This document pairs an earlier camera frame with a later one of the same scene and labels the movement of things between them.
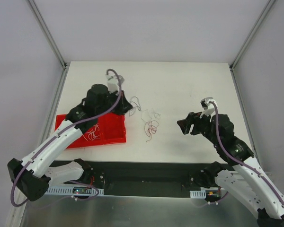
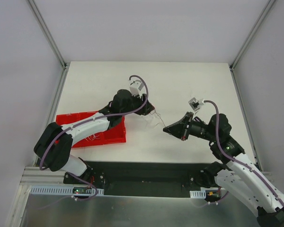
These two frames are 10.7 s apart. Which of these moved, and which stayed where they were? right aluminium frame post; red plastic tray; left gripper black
Moved: left gripper black
Stayed: right aluminium frame post; red plastic tray
